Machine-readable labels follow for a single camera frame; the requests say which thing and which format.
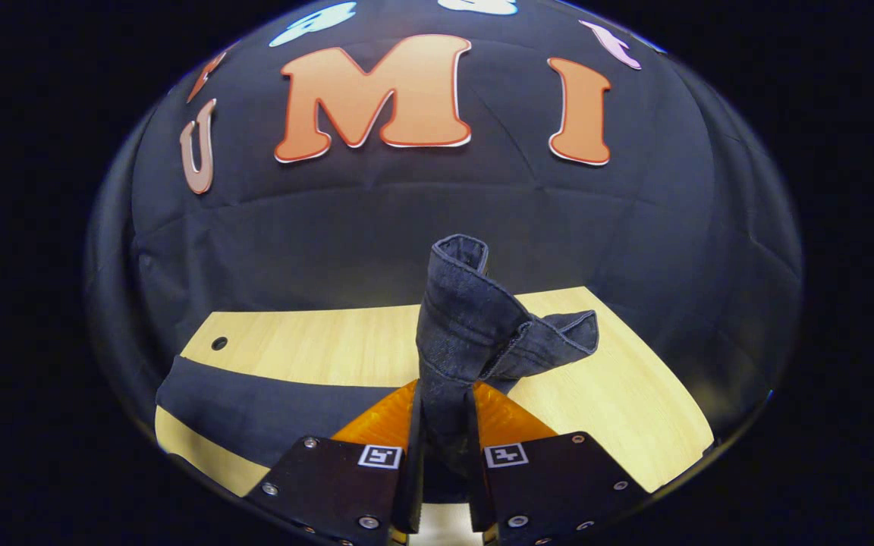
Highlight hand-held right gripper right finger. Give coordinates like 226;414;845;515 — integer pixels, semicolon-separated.
471;381;649;546

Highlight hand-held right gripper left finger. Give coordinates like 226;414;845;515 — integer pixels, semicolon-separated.
246;379;423;546

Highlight dark denim jeans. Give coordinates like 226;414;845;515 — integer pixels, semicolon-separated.
155;234;599;505

